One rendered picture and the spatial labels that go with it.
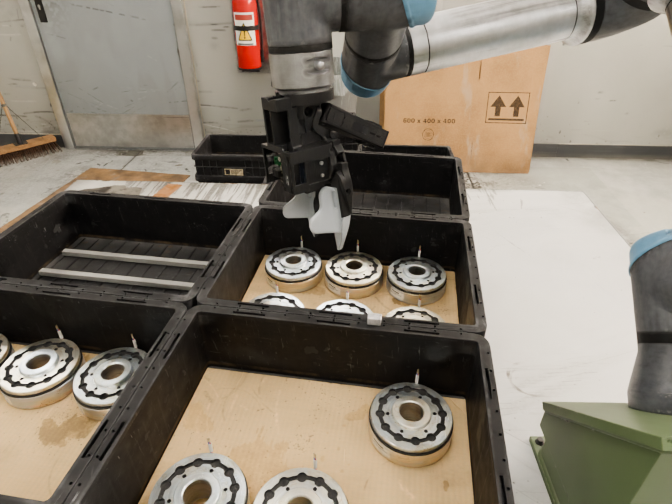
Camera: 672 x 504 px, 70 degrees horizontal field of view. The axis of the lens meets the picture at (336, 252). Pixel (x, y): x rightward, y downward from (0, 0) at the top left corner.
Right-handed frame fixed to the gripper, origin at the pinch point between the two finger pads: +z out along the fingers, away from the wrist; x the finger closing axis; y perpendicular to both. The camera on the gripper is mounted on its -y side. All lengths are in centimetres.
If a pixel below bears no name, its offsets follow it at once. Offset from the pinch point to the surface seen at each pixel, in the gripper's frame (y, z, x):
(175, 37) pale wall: -83, -15, -295
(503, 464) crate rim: 4.8, 11.3, 34.1
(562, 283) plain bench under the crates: -58, 31, 4
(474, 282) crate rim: -15.7, 8.7, 13.3
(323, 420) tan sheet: 11.7, 18.7, 12.4
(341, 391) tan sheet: 7.0, 18.5, 10.0
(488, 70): -234, 17, -157
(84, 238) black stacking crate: 26, 11, -53
